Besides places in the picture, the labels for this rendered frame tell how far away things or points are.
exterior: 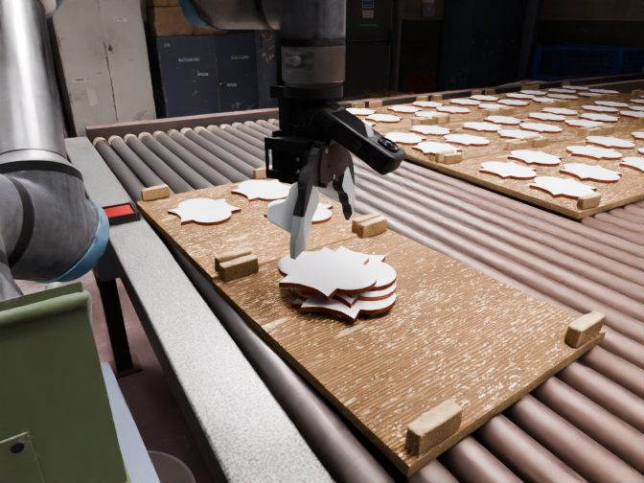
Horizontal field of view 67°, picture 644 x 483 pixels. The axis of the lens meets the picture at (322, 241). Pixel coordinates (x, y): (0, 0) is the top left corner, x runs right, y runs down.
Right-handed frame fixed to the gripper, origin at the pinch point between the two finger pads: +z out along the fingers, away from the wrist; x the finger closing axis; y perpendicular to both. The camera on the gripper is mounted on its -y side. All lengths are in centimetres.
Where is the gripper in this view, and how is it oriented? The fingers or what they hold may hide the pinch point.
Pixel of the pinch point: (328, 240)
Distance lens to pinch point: 65.9
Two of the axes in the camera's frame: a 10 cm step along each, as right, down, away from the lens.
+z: 0.0, 9.1, 4.2
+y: -8.7, -2.1, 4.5
